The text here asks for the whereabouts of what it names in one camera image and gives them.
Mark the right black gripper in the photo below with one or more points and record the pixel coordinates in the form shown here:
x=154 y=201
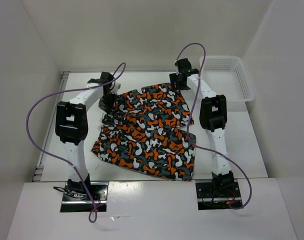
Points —
x=173 y=78

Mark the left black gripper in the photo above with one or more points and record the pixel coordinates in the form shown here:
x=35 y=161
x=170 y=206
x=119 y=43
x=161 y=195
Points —
x=106 y=108

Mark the orange camouflage shorts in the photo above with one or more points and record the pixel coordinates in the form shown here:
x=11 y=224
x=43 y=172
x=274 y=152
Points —
x=142 y=130

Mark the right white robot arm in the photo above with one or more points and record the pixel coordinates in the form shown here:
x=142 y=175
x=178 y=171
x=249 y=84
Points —
x=212 y=118

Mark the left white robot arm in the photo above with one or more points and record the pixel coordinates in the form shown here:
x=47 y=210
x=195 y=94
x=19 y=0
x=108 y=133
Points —
x=71 y=126

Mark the white plastic basket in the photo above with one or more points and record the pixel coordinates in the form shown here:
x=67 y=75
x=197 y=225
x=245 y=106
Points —
x=227 y=75

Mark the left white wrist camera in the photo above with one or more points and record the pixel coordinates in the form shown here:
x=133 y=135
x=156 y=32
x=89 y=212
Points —
x=115 y=87

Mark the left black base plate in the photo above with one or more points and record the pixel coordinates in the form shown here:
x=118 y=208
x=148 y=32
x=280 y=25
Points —
x=75 y=202

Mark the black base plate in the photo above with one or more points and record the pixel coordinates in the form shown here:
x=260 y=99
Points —
x=208 y=199
x=75 y=202

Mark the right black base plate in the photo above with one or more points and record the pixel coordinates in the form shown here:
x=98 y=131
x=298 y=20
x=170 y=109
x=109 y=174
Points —
x=208 y=199

